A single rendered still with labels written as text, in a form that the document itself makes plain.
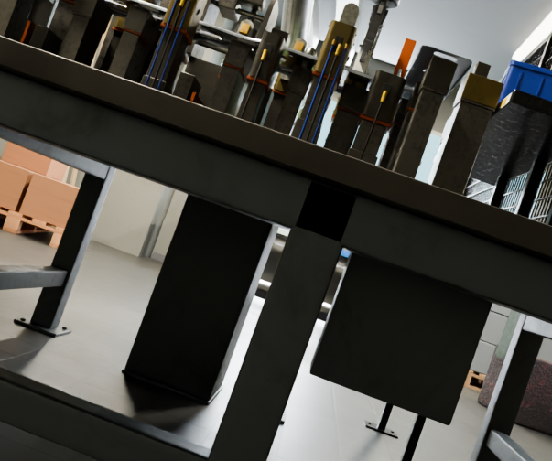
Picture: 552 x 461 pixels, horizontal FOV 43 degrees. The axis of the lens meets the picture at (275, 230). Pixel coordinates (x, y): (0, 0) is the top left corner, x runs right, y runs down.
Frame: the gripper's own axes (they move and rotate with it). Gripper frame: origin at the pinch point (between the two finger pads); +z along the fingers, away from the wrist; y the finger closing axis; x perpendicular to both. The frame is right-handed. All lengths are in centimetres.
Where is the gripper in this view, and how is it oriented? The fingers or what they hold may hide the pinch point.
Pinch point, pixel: (361, 64)
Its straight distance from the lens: 177.5
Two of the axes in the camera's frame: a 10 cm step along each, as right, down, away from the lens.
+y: -0.4, -0.5, -10.0
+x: 9.4, 3.4, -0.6
